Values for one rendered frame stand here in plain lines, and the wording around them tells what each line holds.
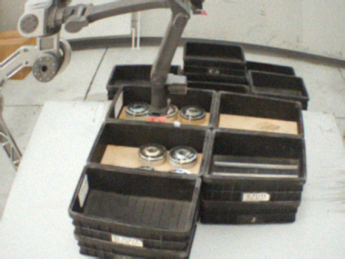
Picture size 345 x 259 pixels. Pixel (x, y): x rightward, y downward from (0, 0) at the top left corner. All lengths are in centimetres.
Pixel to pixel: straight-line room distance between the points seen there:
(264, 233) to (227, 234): 15
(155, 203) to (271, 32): 344
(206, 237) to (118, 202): 34
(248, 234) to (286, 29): 341
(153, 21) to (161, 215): 341
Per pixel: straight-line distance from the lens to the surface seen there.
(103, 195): 199
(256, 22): 513
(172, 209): 193
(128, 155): 219
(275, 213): 203
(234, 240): 198
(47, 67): 225
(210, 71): 356
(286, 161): 219
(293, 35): 521
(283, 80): 347
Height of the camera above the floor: 205
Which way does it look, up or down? 31 degrees down
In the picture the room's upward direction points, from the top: 1 degrees clockwise
